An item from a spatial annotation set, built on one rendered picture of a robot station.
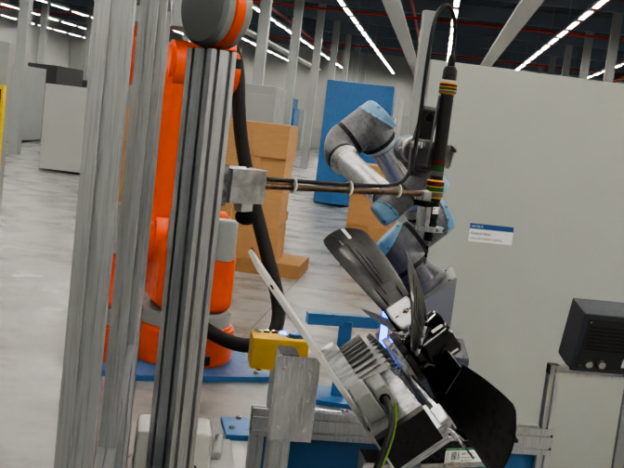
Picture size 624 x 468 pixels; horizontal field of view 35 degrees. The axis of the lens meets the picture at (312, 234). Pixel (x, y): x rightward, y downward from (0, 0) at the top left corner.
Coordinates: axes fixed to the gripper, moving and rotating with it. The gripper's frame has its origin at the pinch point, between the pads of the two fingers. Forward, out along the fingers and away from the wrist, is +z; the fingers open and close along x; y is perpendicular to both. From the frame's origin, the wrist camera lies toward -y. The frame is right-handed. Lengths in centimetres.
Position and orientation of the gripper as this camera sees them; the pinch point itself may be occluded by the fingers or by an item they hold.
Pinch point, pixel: (436, 146)
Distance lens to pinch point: 245.4
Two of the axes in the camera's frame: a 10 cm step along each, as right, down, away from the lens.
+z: 1.3, 1.3, -9.8
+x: -9.8, -1.0, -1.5
